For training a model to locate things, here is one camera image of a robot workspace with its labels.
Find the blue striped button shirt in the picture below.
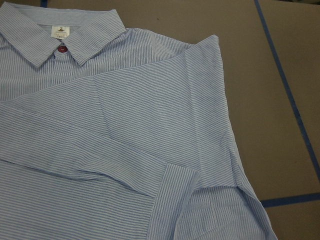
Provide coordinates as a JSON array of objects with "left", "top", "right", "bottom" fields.
[{"left": 0, "top": 2, "right": 276, "bottom": 240}]

